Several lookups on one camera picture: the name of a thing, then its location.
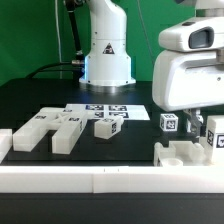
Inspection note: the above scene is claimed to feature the white chair seat part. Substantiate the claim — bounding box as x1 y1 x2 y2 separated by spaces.
153 141 206 167

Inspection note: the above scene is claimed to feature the white chair back part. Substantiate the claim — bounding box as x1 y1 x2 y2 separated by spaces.
13 108 88 154

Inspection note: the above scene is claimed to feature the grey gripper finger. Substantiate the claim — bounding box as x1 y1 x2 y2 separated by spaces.
185 109 204 137

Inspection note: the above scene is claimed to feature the white front fence wall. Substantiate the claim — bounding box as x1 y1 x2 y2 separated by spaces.
0 166 224 193

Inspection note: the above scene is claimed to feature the white paper tag sheet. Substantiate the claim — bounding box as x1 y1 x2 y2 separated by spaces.
65 104 150 120

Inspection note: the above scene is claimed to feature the white left fence wall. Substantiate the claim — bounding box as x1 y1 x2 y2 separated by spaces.
0 129 12 163

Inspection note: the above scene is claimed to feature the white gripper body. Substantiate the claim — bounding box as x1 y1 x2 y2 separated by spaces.
152 50 224 111

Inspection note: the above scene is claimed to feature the white fence wall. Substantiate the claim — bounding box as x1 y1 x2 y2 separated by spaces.
0 129 12 163
0 166 224 193

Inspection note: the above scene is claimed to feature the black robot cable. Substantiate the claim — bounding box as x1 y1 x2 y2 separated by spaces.
25 0 86 79

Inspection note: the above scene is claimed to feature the white thin cable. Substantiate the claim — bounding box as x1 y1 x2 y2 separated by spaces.
54 0 64 80

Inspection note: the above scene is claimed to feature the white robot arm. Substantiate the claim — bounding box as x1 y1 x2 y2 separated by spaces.
79 0 224 111

